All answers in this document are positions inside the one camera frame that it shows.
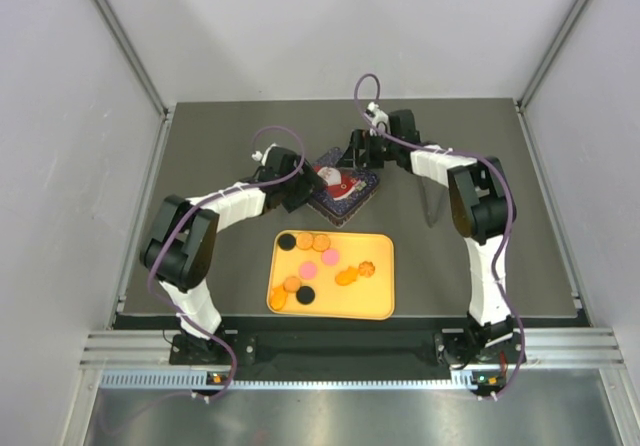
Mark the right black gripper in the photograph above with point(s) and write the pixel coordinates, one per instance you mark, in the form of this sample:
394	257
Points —
358	142

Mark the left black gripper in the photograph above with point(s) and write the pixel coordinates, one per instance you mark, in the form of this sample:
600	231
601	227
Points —
309	180

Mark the gold tin lid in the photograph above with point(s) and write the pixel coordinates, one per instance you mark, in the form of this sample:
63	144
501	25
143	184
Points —
340	181

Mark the square cookie tin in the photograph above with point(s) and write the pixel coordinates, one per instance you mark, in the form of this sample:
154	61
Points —
340	211

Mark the metal serving tongs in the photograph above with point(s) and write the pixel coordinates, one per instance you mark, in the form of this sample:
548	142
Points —
432	196

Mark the yellow plastic tray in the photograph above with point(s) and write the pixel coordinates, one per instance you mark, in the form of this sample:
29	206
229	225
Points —
366	299

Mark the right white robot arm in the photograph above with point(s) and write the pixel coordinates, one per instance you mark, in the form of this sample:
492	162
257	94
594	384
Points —
482	211

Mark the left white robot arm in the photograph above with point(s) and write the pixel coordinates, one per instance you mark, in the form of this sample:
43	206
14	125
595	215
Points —
179	248

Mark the orange dotted biscuit left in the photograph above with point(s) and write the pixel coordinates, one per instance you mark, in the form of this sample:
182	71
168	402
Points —
304	240

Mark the orange dotted biscuit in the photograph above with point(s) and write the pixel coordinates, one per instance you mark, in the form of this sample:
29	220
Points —
304	240
321	243

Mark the orange dotted biscuit right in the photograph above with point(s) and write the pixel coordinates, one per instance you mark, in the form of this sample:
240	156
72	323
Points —
321	243

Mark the black sandwich cookie top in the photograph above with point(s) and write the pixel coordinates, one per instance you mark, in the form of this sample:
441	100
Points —
286	241

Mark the black sandwich cookie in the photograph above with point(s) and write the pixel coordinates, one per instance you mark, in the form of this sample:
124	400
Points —
286	241
305	295

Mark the pink sandwich cookie lower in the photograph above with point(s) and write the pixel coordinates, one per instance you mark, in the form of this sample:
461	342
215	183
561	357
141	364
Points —
308	270

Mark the orange fish cookie right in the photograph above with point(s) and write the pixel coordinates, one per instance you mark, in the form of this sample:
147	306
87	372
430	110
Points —
347	276

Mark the orange fish cookie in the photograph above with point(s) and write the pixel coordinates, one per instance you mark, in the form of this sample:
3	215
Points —
278	298
347	276

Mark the peach round scalloped cookie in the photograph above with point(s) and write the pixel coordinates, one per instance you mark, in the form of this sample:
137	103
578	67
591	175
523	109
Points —
292	284

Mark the black sandwich cookie bottom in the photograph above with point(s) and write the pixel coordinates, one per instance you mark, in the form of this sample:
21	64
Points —
305	295

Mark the orange fish cookie left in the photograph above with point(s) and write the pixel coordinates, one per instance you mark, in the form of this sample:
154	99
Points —
278	298

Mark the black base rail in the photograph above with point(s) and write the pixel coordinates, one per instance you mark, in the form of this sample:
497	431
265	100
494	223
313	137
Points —
304	349

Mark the left aluminium frame post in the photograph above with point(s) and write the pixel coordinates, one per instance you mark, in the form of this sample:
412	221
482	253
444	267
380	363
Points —
130	55

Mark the aluminium frame post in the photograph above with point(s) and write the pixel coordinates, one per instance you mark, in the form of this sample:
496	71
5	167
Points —
561	37
130	55

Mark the right aluminium frame post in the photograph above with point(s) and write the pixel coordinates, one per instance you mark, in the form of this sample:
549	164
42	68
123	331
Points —
561	37

